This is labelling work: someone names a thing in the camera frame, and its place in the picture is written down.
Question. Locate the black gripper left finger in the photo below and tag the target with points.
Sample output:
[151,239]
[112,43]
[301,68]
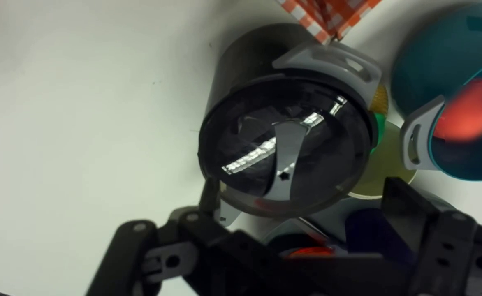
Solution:
[211,198]

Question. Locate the red toy food piece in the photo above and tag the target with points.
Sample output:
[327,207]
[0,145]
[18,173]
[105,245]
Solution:
[306,252]

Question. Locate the dark transparent pot lid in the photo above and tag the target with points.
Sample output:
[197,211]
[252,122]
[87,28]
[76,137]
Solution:
[240,137]

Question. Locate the red checkered fabric box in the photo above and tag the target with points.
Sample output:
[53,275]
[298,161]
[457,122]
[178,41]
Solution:
[327,13]

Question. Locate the teal toy pot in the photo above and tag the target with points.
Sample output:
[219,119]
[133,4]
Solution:
[442,54]

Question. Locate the red toy strawberry piece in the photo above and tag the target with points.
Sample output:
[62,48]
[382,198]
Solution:
[464,112]

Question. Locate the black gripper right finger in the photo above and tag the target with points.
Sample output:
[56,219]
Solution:
[406,211]

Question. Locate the black toy pot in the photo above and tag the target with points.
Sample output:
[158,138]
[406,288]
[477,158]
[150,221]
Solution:
[250,54]

